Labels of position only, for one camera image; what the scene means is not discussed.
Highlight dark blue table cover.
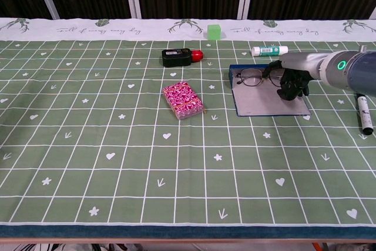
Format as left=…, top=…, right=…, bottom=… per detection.
left=0, top=223, right=376, bottom=239

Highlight green cube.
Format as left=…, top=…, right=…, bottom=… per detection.
left=207, top=24, right=221, bottom=41

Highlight white green glue stick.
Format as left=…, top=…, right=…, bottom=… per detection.
left=251, top=44, right=289, bottom=57

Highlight pink patterned card box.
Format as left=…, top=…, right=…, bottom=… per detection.
left=162, top=81, right=204, bottom=121

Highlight black wire-frame eyeglasses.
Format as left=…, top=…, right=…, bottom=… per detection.
left=236, top=68, right=287, bottom=87

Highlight blue glasses case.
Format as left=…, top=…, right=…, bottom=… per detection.
left=228, top=63, right=311, bottom=117

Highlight black white marker pen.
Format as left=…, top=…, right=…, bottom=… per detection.
left=357, top=93, right=374, bottom=135

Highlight green grid tablecloth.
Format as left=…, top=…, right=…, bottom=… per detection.
left=0, top=17, right=376, bottom=227

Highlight black bottle red cap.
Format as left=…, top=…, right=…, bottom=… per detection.
left=161, top=48, right=204, bottom=68

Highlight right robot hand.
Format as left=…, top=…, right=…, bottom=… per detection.
left=262, top=52, right=324, bottom=101

